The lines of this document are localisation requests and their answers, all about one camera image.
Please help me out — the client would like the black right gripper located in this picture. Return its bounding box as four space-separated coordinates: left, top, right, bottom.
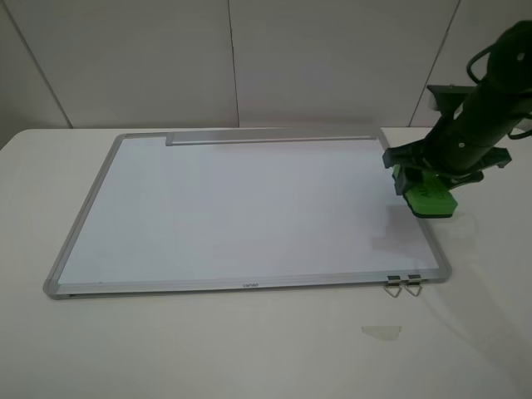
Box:
382 84 511 195

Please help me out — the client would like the green whiteboard eraser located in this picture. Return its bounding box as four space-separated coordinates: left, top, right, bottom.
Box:
399 168 458 219

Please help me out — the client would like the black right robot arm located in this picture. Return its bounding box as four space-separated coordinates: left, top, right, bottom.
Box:
382 20 531 195

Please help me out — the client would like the white aluminium-framed whiteboard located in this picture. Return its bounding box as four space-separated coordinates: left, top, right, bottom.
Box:
43 126 451 299

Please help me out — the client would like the right metal hanging clip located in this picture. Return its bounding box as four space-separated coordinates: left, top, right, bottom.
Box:
403 274 428 298

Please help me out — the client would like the metal hanging clip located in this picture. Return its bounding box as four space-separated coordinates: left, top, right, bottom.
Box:
383 275 402 298
403 274 428 298

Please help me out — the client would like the left metal hanging clip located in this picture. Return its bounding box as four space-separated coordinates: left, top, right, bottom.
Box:
383 275 402 298

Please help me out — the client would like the clear tape piece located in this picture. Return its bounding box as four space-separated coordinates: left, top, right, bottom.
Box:
361 325 402 342

